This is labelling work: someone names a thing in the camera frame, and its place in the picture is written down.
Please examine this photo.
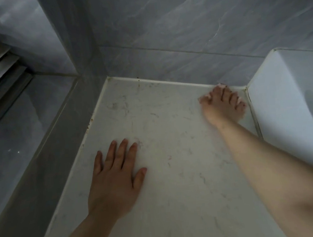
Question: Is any person's left hand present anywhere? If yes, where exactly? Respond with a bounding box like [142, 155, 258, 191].
[82, 137, 151, 222]

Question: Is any person's right hand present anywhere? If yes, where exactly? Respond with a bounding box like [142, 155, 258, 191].
[197, 82, 249, 131]

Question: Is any white cleaning wipe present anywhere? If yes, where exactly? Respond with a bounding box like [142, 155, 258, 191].
[197, 81, 247, 113]

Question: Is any person's right forearm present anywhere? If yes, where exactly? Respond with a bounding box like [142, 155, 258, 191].
[216, 114, 313, 237]

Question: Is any person's left forearm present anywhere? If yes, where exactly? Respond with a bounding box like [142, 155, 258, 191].
[43, 207, 135, 237]

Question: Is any white ceramic sink basin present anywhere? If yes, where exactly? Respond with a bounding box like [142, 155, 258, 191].
[242, 44, 313, 175]

